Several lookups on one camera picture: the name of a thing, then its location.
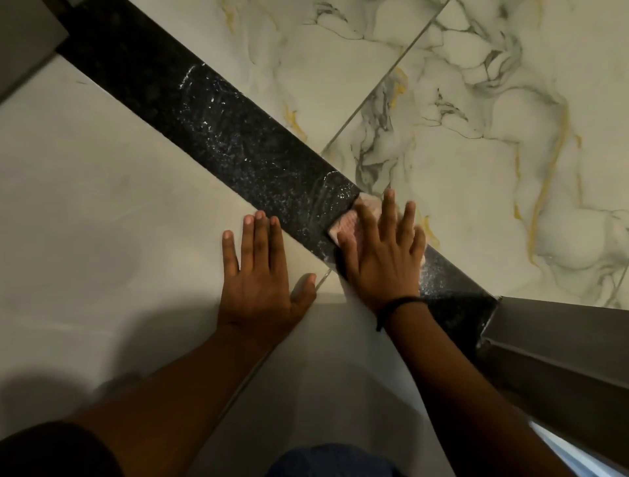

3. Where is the person's right hand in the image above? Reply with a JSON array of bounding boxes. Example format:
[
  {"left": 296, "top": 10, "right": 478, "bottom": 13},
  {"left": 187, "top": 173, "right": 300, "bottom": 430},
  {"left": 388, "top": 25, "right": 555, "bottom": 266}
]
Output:
[{"left": 336, "top": 188, "right": 427, "bottom": 315}]

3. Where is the person's left hand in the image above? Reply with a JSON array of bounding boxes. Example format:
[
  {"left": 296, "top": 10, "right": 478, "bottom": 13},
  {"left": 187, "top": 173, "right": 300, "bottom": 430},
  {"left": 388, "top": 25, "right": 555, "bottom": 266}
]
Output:
[{"left": 217, "top": 211, "right": 317, "bottom": 340}]

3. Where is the pink cleaning cloth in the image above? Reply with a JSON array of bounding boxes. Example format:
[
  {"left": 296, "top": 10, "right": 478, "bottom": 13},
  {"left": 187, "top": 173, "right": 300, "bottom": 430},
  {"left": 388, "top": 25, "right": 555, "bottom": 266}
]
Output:
[{"left": 327, "top": 193, "right": 427, "bottom": 268}]

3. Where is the person's left forearm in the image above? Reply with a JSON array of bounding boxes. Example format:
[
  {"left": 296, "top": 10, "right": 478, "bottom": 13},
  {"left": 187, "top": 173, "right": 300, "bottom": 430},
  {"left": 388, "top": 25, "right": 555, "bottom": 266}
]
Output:
[{"left": 64, "top": 322, "right": 276, "bottom": 477}]

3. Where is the person's right forearm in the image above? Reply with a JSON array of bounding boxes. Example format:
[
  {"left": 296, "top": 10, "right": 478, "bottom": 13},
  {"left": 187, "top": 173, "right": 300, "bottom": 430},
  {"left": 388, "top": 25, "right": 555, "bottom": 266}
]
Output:
[{"left": 381, "top": 301, "right": 576, "bottom": 477}]

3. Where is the black wrist band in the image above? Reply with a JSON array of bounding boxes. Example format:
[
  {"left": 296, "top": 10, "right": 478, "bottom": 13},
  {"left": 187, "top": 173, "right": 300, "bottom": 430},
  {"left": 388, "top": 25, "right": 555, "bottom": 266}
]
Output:
[{"left": 376, "top": 296, "right": 428, "bottom": 332}]

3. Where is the black granite threshold strip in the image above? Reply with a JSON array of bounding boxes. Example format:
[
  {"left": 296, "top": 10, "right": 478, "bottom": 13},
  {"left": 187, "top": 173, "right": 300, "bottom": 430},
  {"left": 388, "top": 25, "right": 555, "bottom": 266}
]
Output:
[{"left": 42, "top": 0, "right": 498, "bottom": 364}]

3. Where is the person's blue trouser leg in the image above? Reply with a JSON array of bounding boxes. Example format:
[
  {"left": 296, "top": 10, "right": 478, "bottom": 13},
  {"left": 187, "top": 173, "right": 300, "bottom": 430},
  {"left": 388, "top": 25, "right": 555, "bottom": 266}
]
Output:
[{"left": 268, "top": 444, "right": 406, "bottom": 477}]

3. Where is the person's dark sleeve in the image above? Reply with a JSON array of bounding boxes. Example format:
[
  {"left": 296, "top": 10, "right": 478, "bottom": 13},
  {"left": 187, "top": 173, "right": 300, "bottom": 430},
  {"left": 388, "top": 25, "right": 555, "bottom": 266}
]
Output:
[{"left": 0, "top": 421, "right": 124, "bottom": 477}]

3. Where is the grey metal door frame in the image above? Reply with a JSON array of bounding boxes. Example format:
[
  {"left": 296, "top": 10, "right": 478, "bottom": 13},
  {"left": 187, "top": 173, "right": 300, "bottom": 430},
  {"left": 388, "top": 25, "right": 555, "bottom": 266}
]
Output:
[{"left": 474, "top": 296, "right": 629, "bottom": 472}]

